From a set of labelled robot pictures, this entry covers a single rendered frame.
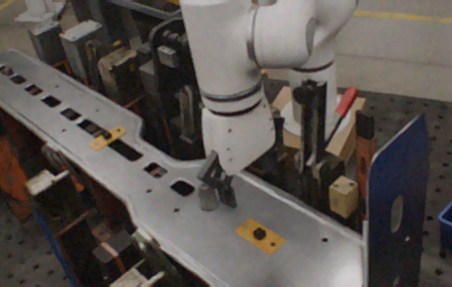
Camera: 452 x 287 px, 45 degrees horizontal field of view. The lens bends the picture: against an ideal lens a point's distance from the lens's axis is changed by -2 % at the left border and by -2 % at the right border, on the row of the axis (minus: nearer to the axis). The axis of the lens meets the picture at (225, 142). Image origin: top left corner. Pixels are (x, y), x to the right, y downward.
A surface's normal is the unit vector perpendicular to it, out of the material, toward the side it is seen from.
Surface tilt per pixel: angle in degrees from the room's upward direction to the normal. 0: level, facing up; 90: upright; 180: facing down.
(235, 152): 91
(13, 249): 0
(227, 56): 91
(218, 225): 0
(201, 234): 0
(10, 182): 90
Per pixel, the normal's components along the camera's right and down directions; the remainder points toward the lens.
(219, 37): -0.03, 0.60
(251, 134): 0.66, 0.37
